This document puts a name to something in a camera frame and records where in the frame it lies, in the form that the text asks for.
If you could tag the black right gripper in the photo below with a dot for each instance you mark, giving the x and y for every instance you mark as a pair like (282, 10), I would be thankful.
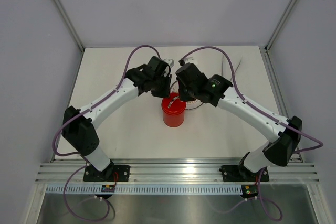
(182, 96)

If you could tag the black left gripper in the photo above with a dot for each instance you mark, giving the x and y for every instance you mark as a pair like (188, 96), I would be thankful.
(165, 93)

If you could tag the red round lid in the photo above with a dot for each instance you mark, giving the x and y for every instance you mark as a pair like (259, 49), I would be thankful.
(173, 105)

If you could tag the red cylindrical lunch box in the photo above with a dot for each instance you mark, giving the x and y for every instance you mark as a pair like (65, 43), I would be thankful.
(173, 119)

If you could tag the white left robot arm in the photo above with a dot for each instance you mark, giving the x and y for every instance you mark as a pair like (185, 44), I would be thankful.
(81, 125)

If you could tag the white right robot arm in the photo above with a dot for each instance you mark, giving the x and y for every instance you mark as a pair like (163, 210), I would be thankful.
(281, 133)

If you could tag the white printed plate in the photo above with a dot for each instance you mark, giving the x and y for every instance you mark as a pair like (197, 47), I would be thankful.
(190, 105)

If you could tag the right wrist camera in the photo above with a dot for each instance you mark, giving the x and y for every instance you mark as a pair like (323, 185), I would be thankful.
(189, 74)

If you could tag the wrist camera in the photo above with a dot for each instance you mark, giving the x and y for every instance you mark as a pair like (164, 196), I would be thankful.
(189, 74)
(157, 67)

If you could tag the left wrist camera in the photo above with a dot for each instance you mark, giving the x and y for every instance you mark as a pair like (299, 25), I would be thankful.
(157, 67)

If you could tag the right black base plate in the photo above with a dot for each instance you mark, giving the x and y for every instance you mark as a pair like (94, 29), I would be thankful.
(238, 173)

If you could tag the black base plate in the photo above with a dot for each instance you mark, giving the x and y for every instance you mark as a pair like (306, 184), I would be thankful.
(238, 173)
(120, 173)

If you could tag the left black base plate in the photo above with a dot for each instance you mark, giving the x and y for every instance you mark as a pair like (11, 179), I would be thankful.
(120, 173)

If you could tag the aluminium mounting rail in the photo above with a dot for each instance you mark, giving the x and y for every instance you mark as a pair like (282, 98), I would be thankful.
(176, 171)

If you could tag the left aluminium frame post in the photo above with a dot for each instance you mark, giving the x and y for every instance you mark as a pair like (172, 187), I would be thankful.
(69, 25)

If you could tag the aluminium frame post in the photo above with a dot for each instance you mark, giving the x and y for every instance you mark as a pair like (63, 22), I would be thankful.
(69, 25)
(280, 24)

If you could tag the white slotted cable duct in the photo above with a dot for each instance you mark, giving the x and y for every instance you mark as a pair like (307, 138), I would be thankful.
(145, 189)

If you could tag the right aluminium frame post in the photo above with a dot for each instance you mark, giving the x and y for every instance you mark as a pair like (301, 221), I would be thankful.
(280, 24)

